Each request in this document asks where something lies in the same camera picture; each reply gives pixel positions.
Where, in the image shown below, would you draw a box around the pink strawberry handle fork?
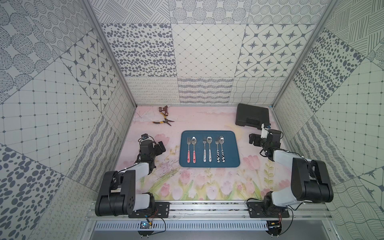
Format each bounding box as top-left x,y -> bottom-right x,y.
187,137 -> 191,163

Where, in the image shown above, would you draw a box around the cow pattern handle spoon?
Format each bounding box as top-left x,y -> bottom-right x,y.
219,136 -> 225,163

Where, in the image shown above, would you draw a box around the pink strawberry handle spoon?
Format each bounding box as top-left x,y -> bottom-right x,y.
191,137 -> 197,164

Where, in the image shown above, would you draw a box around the cow pattern handle fork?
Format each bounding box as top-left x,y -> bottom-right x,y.
215,139 -> 220,163

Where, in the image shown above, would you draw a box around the white hello kitty spoon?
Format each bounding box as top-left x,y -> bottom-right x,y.
207,136 -> 213,162

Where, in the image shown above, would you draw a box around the white hello kitty fork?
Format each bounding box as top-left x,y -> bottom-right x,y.
203,137 -> 207,163

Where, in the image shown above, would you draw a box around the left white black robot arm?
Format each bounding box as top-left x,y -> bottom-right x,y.
95,137 -> 166,217

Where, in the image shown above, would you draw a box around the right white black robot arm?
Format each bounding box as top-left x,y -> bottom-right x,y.
249,129 -> 334,212

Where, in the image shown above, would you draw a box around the black plastic case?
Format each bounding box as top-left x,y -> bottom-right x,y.
235,104 -> 271,130

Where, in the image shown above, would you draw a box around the teal plastic tray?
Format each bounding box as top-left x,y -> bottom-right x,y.
179,130 -> 240,168

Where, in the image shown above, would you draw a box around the floral pink table mat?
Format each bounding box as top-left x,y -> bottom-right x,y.
116,106 -> 291,200

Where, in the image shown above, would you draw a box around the left green circuit board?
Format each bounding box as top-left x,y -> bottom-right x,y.
138,221 -> 154,237

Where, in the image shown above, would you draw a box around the right black controller board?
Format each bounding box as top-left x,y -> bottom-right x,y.
266,221 -> 282,237

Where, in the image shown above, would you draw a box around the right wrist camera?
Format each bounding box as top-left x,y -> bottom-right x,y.
261,124 -> 271,139

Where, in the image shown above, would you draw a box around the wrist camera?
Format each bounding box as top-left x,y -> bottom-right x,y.
141,134 -> 150,141
261,124 -> 271,139

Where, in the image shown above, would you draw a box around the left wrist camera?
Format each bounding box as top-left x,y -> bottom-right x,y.
141,134 -> 150,141

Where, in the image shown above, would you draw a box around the yellow black handled pliers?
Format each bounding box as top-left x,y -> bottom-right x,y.
153,113 -> 174,126

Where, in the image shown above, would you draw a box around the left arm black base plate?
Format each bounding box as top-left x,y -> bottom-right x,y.
129,202 -> 171,219

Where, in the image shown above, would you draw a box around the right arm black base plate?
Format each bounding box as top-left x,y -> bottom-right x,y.
246,202 -> 290,219

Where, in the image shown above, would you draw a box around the aluminium mounting rail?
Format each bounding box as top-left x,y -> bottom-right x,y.
85,200 -> 332,221

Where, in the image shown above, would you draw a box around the white slotted cable duct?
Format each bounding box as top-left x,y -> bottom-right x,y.
94,220 -> 267,231

